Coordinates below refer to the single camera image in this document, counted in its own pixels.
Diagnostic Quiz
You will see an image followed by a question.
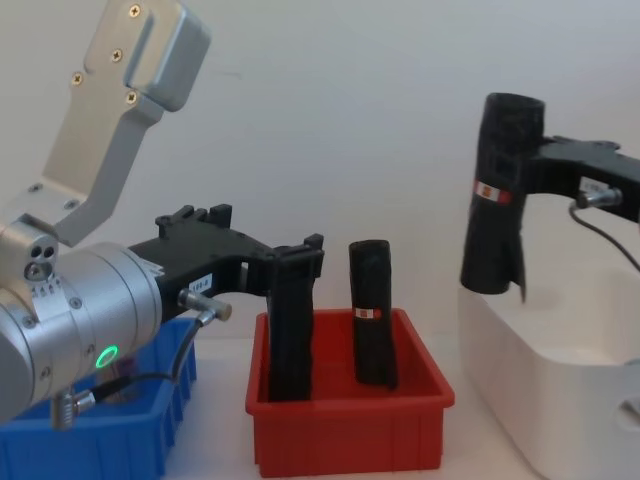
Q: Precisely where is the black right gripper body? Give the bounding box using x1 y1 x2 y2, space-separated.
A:
554 134 640 225

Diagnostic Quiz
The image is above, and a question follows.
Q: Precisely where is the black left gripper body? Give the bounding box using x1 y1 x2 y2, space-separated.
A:
128 202 274 322

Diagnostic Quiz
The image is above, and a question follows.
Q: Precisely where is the black bag roll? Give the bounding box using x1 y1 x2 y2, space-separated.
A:
348 239 400 390
268 279 317 404
459 92 547 304

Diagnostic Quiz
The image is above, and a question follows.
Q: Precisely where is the red plastic bin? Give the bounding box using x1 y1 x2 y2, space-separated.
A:
244 308 456 479

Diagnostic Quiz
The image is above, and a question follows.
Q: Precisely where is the blue plastic bin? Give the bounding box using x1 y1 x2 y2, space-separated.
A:
0 317 198 480

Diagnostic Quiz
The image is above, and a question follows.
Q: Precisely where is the white plastic bin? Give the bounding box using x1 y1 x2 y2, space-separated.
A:
457 267 640 480

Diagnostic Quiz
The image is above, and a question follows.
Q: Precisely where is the thin dark gripper cable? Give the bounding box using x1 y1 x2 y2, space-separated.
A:
52 291 234 431
568 187 640 275

